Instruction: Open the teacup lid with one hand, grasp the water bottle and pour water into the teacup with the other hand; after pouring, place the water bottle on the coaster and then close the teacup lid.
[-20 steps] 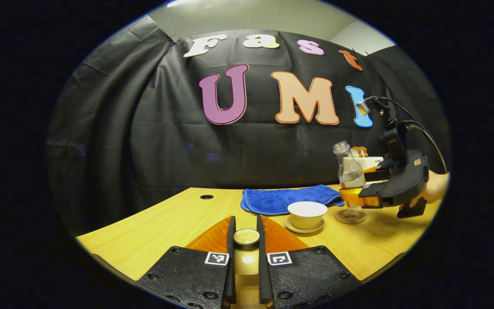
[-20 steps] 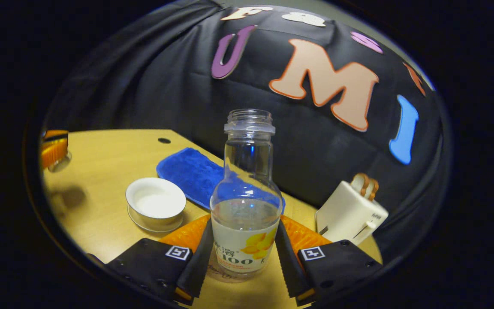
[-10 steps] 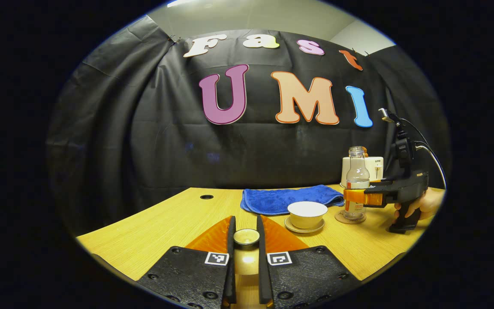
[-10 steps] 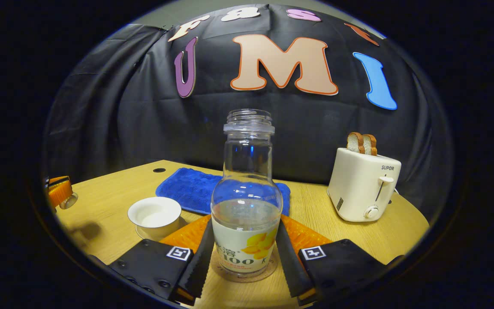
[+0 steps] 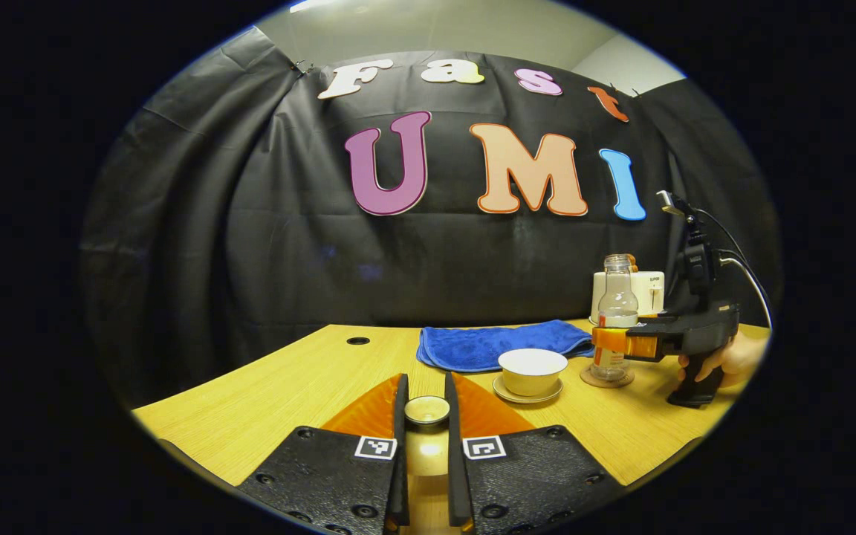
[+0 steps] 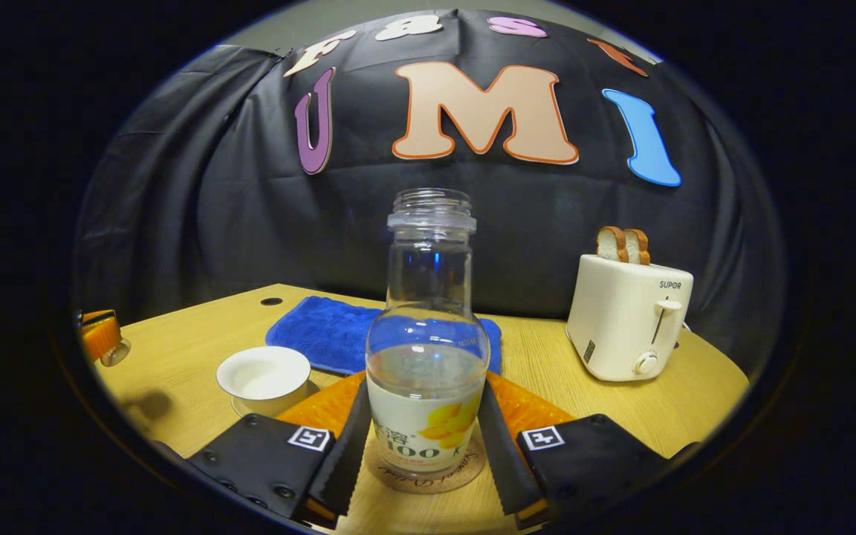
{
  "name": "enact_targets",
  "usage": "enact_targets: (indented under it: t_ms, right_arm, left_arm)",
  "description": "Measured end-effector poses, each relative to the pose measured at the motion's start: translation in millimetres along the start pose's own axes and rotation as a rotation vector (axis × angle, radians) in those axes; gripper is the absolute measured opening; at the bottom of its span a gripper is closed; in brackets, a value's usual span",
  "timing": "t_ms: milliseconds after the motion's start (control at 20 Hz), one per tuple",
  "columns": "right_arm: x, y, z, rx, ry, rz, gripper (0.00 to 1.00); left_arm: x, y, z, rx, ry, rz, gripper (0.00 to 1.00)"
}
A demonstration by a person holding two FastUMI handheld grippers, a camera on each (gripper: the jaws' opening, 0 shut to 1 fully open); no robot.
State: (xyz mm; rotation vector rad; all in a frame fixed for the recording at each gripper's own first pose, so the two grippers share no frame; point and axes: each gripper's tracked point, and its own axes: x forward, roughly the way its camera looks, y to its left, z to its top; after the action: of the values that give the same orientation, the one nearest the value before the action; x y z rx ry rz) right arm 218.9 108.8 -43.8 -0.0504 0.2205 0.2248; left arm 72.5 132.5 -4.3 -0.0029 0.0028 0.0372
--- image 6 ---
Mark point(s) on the white toaster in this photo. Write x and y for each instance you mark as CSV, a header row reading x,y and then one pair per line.
x,y
621,319

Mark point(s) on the clear water bottle yellow label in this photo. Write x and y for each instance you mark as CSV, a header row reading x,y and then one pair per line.
x,y
428,371

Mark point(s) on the black backdrop cloth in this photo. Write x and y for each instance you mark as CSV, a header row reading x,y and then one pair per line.
x,y
175,186

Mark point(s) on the round printed coaster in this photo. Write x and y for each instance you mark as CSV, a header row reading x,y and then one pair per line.
x,y
428,486

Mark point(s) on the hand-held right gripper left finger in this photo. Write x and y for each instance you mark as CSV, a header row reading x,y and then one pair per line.
x,y
264,453

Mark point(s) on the cream ceramic teacup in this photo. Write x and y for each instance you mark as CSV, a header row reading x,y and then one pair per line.
x,y
264,371

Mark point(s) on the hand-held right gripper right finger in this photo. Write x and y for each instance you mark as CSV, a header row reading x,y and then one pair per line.
x,y
591,461

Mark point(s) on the blue towel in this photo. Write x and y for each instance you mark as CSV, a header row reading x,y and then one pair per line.
x,y
324,334

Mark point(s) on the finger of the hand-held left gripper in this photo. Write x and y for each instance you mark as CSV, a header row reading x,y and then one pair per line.
x,y
99,334

